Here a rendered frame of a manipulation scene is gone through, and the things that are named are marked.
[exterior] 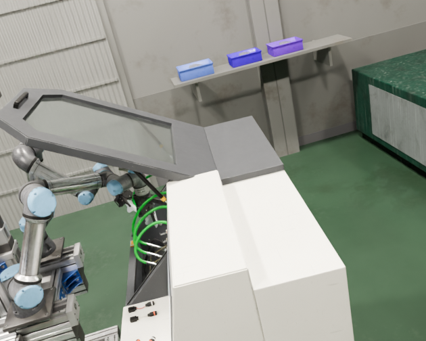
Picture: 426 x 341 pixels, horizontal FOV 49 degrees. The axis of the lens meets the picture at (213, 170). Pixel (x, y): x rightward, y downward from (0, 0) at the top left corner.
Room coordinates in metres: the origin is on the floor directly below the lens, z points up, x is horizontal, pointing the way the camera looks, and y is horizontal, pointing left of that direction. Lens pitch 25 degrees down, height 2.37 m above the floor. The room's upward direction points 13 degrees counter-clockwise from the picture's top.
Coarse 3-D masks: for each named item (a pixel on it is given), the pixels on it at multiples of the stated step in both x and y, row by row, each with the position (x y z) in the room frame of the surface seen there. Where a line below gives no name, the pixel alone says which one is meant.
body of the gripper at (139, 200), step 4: (136, 196) 2.10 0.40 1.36; (140, 196) 2.09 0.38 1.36; (144, 196) 2.09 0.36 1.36; (136, 200) 2.12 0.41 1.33; (140, 200) 2.11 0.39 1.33; (144, 200) 2.10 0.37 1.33; (136, 204) 2.12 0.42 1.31; (140, 204) 2.10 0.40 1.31; (148, 204) 2.10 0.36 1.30; (152, 204) 2.11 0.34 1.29; (144, 208) 2.08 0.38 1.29; (148, 208) 2.09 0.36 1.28; (152, 208) 2.09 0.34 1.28; (140, 212) 2.09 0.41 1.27; (144, 212) 2.09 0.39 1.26; (140, 216) 2.08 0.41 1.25
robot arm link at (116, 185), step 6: (114, 174) 2.13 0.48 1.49; (126, 174) 2.09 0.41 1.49; (108, 180) 2.09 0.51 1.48; (114, 180) 2.04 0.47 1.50; (120, 180) 2.05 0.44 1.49; (126, 180) 2.05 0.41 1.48; (132, 180) 2.06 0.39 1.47; (108, 186) 2.04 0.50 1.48; (114, 186) 2.02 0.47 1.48; (120, 186) 2.03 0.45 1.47; (126, 186) 2.04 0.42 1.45; (132, 186) 2.07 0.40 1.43; (114, 192) 2.01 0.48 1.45; (120, 192) 2.03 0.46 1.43
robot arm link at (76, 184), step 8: (80, 176) 2.10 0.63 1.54; (88, 176) 2.10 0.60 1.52; (96, 176) 2.12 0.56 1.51; (104, 176) 2.13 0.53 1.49; (24, 184) 1.92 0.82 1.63; (48, 184) 1.98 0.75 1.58; (56, 184) 2.00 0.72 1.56; (64, 184) 2.02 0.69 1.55; (72, 184) 2.04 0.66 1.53; (80, 184) 2.05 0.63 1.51; (88, 184) 2.07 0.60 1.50; (96, 184) 2.09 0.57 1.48; (104, 184) 2.12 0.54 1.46; (56, 192) 1.99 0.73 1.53; (64, 192) 2.01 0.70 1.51; (72, 192) 2.04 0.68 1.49
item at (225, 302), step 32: (192, 192) 1.62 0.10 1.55; (192, 224) 1.39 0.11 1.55; (224, 224) 1.34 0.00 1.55; (192, 256) 1.20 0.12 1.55; (224, 256) 1.16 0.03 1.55; (192, 288) 1.07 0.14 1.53; (224, 288) 1.07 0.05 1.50; (192, 320) 1.07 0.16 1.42; (224, 320) 1.07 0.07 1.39; (256, 320) 1.08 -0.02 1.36
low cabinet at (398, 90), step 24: (360, 72) 4.89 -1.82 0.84; (384, 72) 4.69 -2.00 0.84; (408, 72) 4.51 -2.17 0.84; (360, 96) 4.92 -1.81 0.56; (384, 96) 4.40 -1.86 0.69; (408, 96) 3.98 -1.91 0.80; (360, 120) 4.97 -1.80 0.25; (384, 120) 4.43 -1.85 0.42; (408, 120) 3.99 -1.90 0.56; (384, 144) 4.47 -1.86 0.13; (408, 144) 4.00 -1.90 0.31
